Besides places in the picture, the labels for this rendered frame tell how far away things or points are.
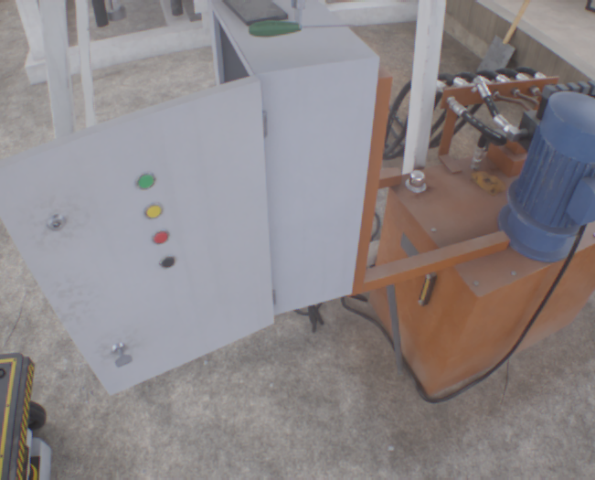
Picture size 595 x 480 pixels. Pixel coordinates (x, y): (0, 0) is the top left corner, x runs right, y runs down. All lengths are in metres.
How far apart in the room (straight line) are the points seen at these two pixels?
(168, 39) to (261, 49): 3.04
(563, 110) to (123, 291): 1.03
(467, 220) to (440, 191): 0.14
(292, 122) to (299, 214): 0.20
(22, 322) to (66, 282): 1.40
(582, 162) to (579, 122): 0.10
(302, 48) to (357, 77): 0.10
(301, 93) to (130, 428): 1.34
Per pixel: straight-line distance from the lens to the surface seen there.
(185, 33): 3.83
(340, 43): 0.83
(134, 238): 0.79
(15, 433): 1.56
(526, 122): 1.50
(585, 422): 1.99
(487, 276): 1.35
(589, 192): 1.28
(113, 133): 0.67
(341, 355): 1.84
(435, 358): 1.65
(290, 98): 0.77
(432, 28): 1.43
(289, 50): 0.80
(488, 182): 1.62
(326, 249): 1.02
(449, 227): 1.44
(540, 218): 1.39
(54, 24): 1.14
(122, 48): 3.83
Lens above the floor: 1.59
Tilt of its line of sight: 47 degrees down
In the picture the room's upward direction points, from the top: straight up
